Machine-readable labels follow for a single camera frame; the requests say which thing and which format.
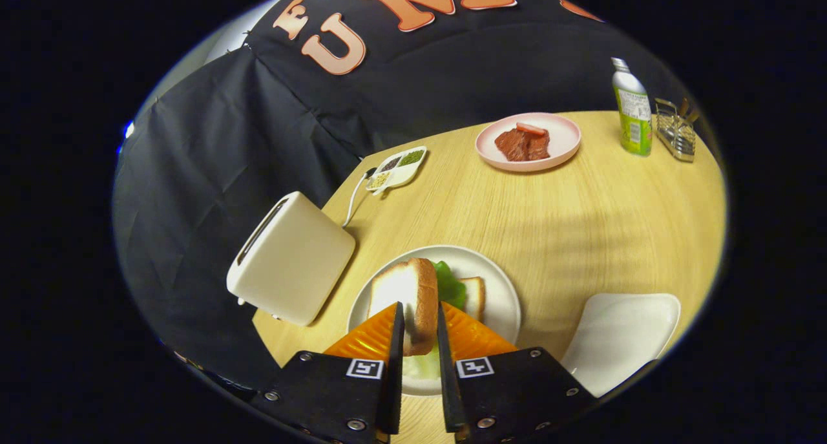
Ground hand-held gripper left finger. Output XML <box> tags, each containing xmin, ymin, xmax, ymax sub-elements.
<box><xmin>251</xmin><ymin>302</ymin><xmax>406</xmax><ymax>444</ymax></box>

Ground white divided snack tray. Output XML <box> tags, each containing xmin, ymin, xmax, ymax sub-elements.
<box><xmin>366</xmin><ymin>146</ymin><xmax>428</xmax><ymax>196</ymax></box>

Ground brown meat pieces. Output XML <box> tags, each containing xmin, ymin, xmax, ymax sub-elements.
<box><xmin>495</xmin><ymin>126</ymin><xmax>551</xmax><ymax>162</ymax></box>

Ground plain bread slice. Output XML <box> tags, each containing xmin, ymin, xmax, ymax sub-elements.
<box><xmin>368</xmin><ymin>258</ymin><xmax>439</xmax><ymax>357</ymax></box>

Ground black backdrop cloth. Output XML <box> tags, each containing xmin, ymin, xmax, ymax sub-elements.
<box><xmin>113</xmin><ymin>0</ymin><xmax>711</xmax><ymax>393</ymax></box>

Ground green label metal bottle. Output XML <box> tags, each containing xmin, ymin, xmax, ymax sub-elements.
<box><xmin>611</xmin><ymin>58</ymin><xmax>653</xmax><ymax>157</ymax></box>

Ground metal wire cutlery holder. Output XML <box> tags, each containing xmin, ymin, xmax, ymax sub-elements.
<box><xmin>654</xmin><ymin>98</ymin><xmax>700</xmax><ymax>163</ymax></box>

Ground pink plate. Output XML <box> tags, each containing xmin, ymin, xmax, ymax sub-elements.
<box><xmin>475</xmin><ymin>112</ymin><xmax>581</xmax><ymax>173</ymax></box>

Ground green lettuce leaf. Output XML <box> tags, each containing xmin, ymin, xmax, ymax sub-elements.
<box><xmin>402</xmin><ymin>260</ymin><xmax>467</xmax><ymax>380</ymax></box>

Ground white toaster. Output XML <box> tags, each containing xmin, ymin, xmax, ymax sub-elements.
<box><xmin>226</xmin><ymin>191</ymin><xmax>357</xmax><ymax>327</ymax></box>

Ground bread slice under ham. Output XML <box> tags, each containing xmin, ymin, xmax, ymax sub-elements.
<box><xmin>460</xmin><ymin>277</ymin><xmax>486</xmax><ymax>323</ymax></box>

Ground white square plate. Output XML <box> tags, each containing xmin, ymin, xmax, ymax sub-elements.
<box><xmin>561</xmin><ymin>293</ymin><xmax>682</xmax><ymax>398</ymax></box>

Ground round white plate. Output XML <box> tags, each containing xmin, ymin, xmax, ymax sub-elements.
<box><xmin>347</xmin><ymin>245</ymin><xmax>522</xmax><ymax>397</ymax></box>

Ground white toaster cable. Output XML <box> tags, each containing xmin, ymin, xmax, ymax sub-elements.
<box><xmin>342</xmin><ymin>168</ymin><xmax>377</xmax><ymax>229</ymax></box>

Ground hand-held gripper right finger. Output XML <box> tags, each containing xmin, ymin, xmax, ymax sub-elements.
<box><xmin>437</xmin><ymin>302</ymin><xmax>599</xmax><ymax>444</ymax></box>

